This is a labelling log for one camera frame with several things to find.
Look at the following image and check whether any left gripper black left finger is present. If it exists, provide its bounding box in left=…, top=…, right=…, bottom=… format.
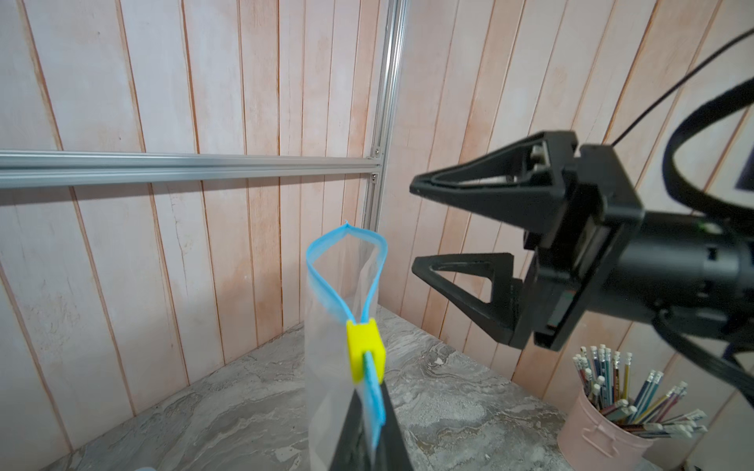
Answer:
left=329, top=392, right=368, bottom=471

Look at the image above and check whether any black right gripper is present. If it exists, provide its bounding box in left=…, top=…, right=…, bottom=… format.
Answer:
left=410, top=131, right=753, bottom=351

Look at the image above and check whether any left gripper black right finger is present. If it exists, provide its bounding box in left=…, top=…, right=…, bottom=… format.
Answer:
left=375, top=384, right=414, bottom=471

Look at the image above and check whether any clear zip-top bag blue zipper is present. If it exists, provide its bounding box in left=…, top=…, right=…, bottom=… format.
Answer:
left=304, top=223, right=388, bottom=470

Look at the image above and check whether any bundle of coloured pencils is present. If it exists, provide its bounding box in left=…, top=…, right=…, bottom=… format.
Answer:
left=567, top=345, right=708, bottom=441

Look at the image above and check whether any pink pencil holder tin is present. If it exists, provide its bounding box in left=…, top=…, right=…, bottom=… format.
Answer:
left=557, top=394, right=654, bottom=471

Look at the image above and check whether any aluminium wall frame rail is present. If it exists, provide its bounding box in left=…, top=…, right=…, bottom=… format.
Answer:
left=1, top=1, right=410, bottom=231

